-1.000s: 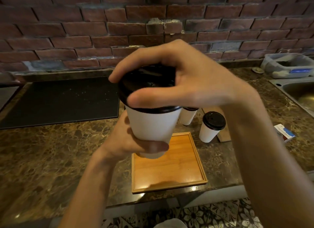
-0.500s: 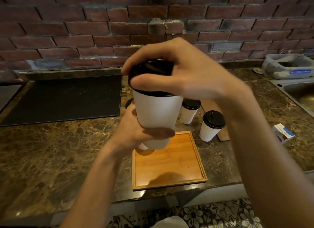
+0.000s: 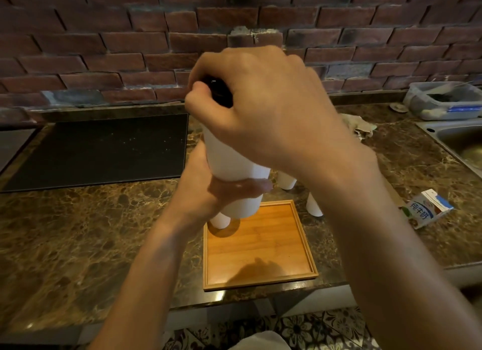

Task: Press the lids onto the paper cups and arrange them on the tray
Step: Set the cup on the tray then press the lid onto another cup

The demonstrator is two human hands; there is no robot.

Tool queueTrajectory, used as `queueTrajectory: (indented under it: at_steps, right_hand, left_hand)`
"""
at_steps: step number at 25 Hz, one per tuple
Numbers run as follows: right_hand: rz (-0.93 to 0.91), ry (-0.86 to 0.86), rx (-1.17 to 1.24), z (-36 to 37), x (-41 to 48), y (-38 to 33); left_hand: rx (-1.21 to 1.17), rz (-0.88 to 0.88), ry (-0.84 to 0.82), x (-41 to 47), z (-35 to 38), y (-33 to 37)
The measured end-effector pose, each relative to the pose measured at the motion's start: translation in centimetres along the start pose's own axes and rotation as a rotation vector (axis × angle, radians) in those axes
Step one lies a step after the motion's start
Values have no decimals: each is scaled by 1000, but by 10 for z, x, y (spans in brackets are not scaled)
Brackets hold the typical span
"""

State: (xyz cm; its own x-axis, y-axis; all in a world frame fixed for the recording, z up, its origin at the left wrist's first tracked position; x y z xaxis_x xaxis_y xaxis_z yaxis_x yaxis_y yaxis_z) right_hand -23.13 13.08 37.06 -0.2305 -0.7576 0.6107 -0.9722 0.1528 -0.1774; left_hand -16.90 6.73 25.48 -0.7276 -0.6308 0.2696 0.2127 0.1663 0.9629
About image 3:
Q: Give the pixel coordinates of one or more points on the person's right hand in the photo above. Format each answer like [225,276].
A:
[278,112]

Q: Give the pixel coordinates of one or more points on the person's left hand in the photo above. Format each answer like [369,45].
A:
[196,199]

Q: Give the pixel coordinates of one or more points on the white paper cup black lid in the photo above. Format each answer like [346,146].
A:
[220,221]
[229,157]

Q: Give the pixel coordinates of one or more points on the counter lidded cup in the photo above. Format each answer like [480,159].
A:
[286,180]

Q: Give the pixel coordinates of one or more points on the square wooden tray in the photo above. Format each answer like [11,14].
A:
[260,244]

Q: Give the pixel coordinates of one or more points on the person's right forearm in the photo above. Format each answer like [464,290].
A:
[395,267]

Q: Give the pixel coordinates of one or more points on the person's left forearm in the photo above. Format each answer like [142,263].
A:
[143,285]

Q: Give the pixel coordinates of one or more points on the person's light grey clothing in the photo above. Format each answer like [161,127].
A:
[260,342]

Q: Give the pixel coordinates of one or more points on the crumpled beige rag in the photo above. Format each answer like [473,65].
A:
[361,126]

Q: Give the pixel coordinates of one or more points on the black rubber mat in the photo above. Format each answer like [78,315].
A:
[94,150]

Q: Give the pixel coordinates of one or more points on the small round pale sink plug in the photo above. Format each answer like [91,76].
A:
[398,107]

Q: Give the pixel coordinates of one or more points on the clear plastic container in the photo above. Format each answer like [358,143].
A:
[448,101]

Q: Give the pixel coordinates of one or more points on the white blue milk carton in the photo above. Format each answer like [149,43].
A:
[425,210]

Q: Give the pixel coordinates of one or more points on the steel sink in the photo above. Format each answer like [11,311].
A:
[459,139]

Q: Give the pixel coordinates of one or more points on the grey metal panel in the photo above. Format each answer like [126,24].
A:
[13,146]

